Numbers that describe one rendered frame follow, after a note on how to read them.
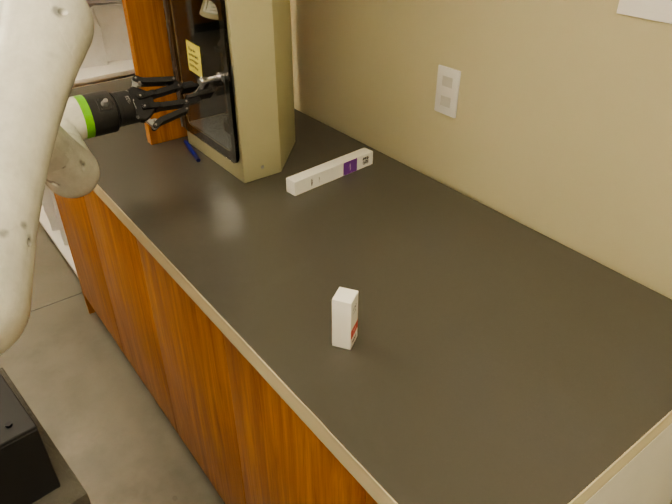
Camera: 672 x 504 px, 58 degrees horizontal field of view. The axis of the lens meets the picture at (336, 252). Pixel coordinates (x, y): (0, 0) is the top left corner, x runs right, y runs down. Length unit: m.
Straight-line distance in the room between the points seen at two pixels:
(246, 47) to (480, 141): 0.58
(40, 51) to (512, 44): 0.92
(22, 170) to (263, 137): 0.86
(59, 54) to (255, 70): 0.69
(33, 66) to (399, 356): 0.68
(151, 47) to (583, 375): 1.32
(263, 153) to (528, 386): 0.88
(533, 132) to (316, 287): 0.58
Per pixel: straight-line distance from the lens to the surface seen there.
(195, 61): 1.60
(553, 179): 1.39
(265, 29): 1.47
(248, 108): 1.50
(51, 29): 0.88
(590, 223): 1.37
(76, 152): 1.27
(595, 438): 0.98
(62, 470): 0.95
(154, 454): 2.17
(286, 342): 1.05
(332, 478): 1.07
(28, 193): 0.77
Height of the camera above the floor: 1.64
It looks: 34 degrees down
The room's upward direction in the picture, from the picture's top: straight up
